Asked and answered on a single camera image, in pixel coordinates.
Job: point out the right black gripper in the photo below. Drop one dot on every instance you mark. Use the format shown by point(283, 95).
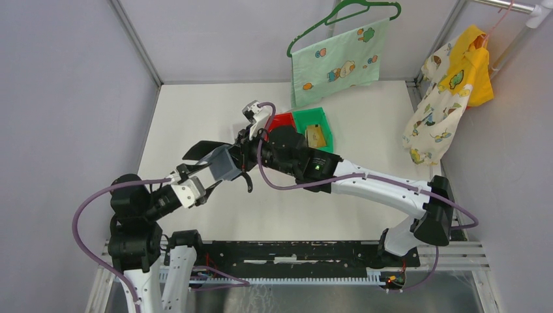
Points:
point(242, 149)

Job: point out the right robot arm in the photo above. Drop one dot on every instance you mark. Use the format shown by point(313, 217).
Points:
point(427, 204)

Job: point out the light green printed cloth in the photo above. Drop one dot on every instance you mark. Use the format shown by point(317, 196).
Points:
point(346, 60)

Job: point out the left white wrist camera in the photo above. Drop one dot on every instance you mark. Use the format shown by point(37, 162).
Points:
point(190, 192)

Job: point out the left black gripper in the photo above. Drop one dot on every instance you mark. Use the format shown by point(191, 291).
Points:
point(186, 169)

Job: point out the white printed garment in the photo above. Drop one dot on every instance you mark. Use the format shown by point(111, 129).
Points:
point(430, 131)

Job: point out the black leather card holder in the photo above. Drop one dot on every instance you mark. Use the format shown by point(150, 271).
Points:
point(223, 168)

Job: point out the yellow garment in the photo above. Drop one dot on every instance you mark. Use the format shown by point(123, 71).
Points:
point(468, 75)

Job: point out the gold card stack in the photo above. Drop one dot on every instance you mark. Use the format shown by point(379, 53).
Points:
point(315, 137)

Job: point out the green plastic bin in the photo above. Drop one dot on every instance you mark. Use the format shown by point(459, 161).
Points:
point(303, 118)

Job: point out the white slotted cable duct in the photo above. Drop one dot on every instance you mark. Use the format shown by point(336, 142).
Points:
point(203, 277)

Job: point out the green clothes hanger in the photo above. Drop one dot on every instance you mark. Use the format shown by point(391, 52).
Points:
point(333, 18)

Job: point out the red plastic bin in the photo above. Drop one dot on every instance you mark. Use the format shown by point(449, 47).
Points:
point(283, 119)

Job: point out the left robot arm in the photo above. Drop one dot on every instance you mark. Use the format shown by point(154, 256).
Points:
point(135, 235)

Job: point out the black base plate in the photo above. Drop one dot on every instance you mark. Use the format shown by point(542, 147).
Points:
point(301, 259)

